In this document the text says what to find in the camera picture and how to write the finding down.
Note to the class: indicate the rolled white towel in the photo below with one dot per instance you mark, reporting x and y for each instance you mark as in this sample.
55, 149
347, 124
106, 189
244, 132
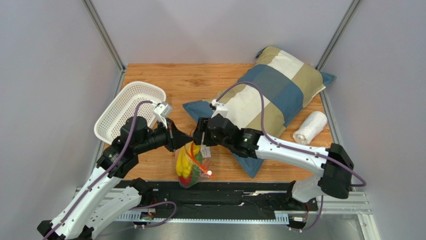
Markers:
310, 128

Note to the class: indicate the white perforated plastic basket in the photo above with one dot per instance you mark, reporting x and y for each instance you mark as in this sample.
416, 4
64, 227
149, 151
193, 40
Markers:
123, 106

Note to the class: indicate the aluminium frame post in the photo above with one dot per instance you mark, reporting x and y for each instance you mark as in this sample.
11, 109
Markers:
98, 23
338, 33

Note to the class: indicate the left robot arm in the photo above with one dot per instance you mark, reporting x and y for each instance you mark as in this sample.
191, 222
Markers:
84, 218

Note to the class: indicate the right aluminium frame post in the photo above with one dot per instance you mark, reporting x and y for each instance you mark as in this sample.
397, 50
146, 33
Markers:
338, 33

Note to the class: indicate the left aluminium frame post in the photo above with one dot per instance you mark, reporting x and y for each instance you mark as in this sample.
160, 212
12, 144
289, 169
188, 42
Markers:
98, 23

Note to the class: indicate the green fake chili pepper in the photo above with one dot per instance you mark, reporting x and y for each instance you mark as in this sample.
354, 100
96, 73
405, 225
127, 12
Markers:
199, 159

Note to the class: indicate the red fake apple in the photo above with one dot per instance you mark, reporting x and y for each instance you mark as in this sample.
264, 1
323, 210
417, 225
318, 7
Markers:
185, 182

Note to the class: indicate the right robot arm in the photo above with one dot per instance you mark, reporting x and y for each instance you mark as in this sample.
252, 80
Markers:
331, 167

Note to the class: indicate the white slotted cable duct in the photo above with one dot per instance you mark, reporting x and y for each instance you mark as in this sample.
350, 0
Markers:
277, 218

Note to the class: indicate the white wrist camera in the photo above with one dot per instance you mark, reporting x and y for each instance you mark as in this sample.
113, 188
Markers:
218, 108
161, 112

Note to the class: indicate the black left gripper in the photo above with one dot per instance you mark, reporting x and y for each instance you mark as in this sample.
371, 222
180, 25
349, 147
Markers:
175, 138

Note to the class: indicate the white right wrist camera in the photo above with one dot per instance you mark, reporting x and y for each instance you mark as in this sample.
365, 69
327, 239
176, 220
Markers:
218, 108

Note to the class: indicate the yellow fake banana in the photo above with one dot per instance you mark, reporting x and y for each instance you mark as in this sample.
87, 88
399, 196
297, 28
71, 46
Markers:
184, 165

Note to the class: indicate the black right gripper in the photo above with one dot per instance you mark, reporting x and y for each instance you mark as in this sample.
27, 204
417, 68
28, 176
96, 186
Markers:
203, 132

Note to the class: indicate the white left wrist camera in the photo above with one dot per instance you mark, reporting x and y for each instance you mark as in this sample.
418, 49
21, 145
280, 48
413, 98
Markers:
161, 112

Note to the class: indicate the clear orange zip top bag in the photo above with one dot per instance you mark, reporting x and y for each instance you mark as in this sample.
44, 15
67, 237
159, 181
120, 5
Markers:
191, 150

